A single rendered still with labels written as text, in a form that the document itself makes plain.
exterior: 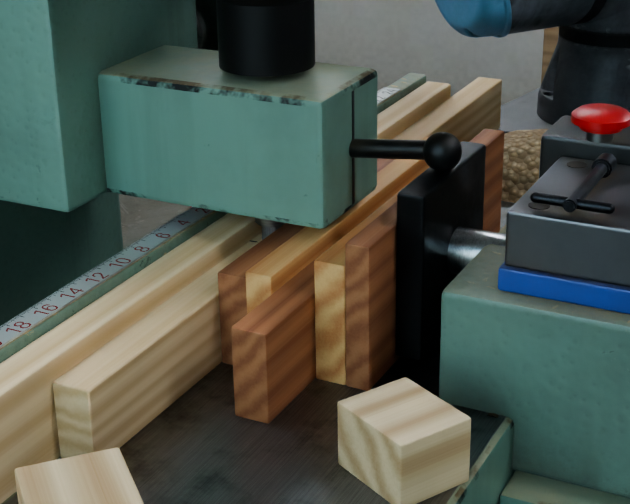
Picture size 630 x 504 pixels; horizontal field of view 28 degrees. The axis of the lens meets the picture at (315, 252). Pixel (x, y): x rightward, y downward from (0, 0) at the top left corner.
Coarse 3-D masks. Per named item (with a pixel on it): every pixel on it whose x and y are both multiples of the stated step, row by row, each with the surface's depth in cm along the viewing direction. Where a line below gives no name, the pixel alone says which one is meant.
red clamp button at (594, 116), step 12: (576, 108) 64; (588, 108) 63; (600, 108) 63; (612, 108) 63; (624, 108) 63; (576, 120) 63; (588, 120) 62; (600, 120) 62; (612, 120) 62; (624, 120) 62; (588, 132) 63; (600, 132) 62; (612, 132) 63
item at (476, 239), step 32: (480, 160) 67; (416, 192) 61; (448, 192) 63; (480, 192) 68; (416, 224) 61; (448, 224) 64; (480, 224) 69; (416, 256) 62; (448, 256) 65; (416, 288) 62; (416, 320) 63; (416, 352) 64
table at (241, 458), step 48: (336, 384) 63; (384, 384) 63; (432, 384) 63; (144, 432) 59; (192, 432) 59; (240, 432) 59; (288, 432) 59; (336, 432) 59; (480, 432) 58; (144, 480) 55; (192, 480) 55; (240, 480) 55; (288, 480) 55; (336, 480) 55; (480, 480) 56; (528, 480) 60
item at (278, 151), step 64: (128, 64) 69; (192, 64) 68; (320, 64) 68; (128, 128) 68; (192, 128) 66; (256, 128) 64; (320, 128) 62; (128, 192) 69; (192, 192) 67; (256, 192) 65; (320, 192) 64
